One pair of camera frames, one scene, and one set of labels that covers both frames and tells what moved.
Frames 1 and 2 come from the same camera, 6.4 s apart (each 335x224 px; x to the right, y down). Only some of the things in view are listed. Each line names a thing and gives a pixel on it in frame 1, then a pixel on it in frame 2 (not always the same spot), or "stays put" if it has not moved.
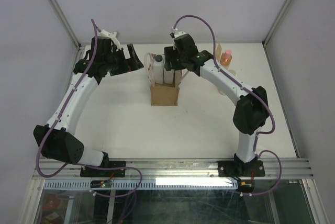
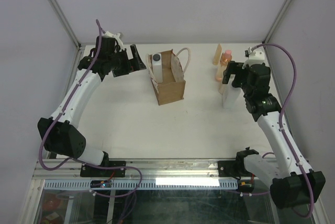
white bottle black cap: x=168 y=75 to x=230 y=94
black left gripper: x=135 y=63 stays put
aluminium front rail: x=177 y=169 stays put
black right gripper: x=169 y=53 to x=233 y=68
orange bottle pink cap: x=226 y=58 stays put
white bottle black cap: x=158 y=60 stays put
